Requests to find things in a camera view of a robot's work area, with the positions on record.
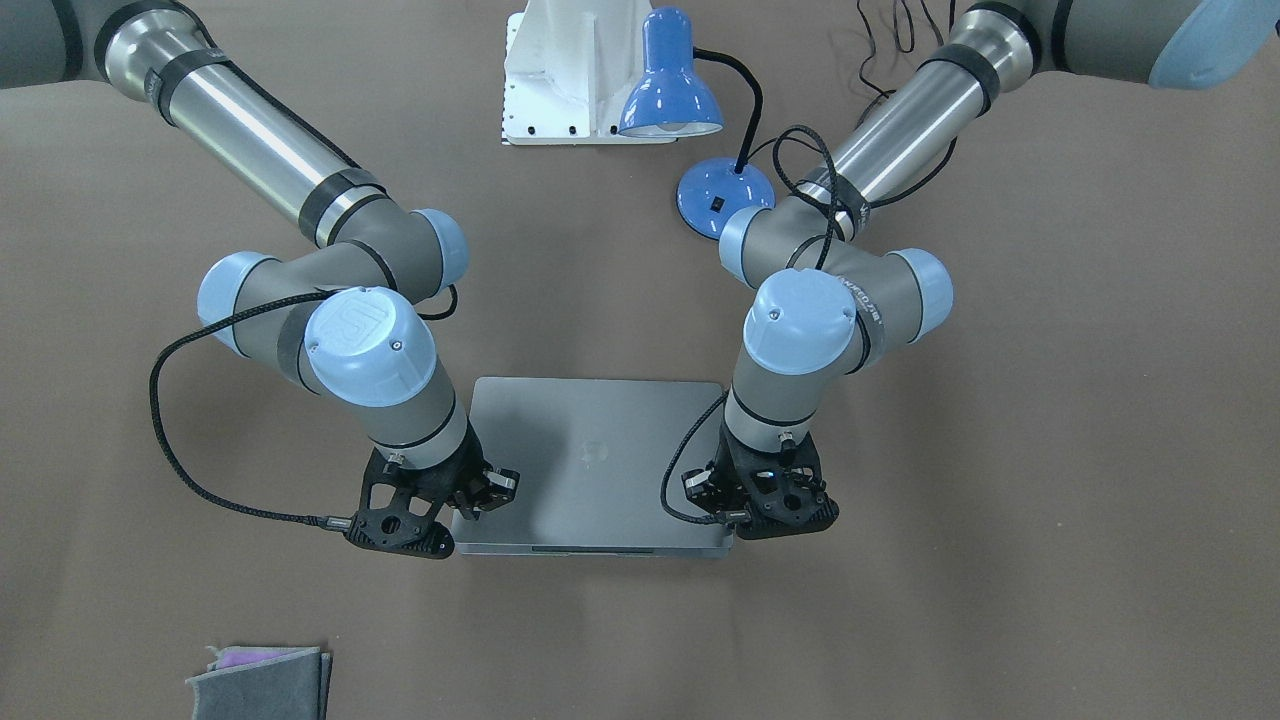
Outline grey folded cloths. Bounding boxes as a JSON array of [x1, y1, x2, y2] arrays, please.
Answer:
[[187, 646, 332, 719]]

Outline grey laptop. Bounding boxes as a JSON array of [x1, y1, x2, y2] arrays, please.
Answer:
[[451, 377, 733, 559]]

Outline black lamp power cable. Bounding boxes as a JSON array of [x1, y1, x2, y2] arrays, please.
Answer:
[[856, 0, 961, 101]]

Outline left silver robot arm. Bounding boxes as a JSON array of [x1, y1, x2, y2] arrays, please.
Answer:
[[659, 1, 1277, 541]]

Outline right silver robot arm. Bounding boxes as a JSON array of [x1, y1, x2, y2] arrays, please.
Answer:
[[3, 1, 518, 559]]

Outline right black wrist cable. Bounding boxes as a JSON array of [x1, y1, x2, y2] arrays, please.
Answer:
[[148, 284, 460, 529]]

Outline blue desk lamp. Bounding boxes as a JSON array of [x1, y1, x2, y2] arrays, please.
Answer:
[[618, 6, 774, 240]]

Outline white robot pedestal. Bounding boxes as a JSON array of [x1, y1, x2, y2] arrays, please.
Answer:
[[500, 1, 668, 146]]

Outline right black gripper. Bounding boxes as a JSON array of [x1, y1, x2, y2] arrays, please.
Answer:
[[344, 436, 520, 559]]

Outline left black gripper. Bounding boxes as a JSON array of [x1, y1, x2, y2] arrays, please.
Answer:
[[682, 425, 838, 541]]

